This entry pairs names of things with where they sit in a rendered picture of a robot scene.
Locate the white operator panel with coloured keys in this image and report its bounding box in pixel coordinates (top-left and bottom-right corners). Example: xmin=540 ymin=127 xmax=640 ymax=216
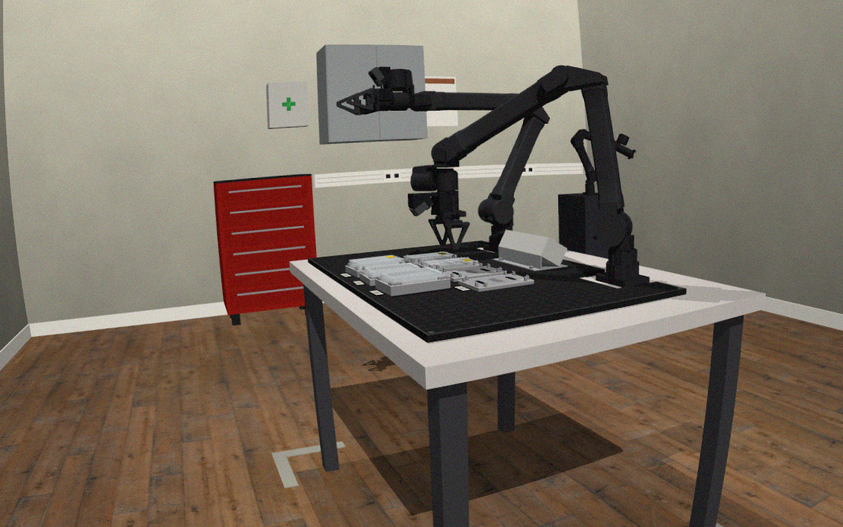
xmin=493 ymin=230 xmax=567 ymax=271

